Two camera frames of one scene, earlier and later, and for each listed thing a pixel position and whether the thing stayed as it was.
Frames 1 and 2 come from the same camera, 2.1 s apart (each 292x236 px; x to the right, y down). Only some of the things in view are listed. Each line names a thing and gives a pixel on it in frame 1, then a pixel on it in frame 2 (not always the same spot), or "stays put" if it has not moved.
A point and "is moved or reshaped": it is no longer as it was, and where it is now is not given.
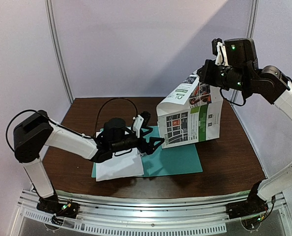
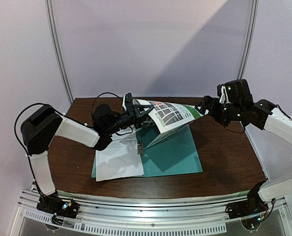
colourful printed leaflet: x=191 y=114 is moved or reshaped
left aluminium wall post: x=55 y=38 stays put
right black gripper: x=207 y=74 → x=214 y=108
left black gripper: x=149 y=149 → x=142 y=117
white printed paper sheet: x=124 y=165 stays put
